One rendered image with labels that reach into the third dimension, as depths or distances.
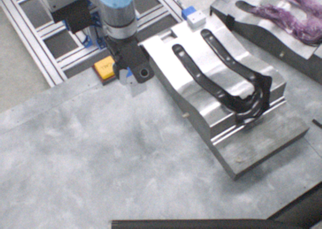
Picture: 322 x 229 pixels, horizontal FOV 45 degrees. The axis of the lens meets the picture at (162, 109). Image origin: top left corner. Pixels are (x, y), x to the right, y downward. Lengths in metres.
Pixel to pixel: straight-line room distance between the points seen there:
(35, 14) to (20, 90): 0.44
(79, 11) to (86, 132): 0.47
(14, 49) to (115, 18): 1.71
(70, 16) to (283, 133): 0.83
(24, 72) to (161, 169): 1.45
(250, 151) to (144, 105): 0.36
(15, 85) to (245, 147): 1.59
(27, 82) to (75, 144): 1.22
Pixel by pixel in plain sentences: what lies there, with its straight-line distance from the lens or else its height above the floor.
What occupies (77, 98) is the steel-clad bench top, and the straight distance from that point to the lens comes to 1.27.
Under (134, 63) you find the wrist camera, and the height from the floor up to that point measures 1.10.
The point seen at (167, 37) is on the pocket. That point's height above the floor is 0.86.
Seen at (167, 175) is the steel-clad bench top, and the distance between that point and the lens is 1.12.
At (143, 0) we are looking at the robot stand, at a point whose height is 0.21.
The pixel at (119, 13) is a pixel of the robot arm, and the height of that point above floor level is 1.24.
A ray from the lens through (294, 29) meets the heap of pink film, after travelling 1.31.
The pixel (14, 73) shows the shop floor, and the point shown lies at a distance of 2.43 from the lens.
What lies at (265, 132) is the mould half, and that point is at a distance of 1.13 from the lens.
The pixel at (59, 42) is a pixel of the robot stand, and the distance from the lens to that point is 2.20.
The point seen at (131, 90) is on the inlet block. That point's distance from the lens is 1.08.
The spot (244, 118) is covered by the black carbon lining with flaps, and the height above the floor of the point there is 0.90.
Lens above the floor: 1.87
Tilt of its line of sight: 62 degrees down
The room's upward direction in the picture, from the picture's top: 5 degrees counter-clockwise
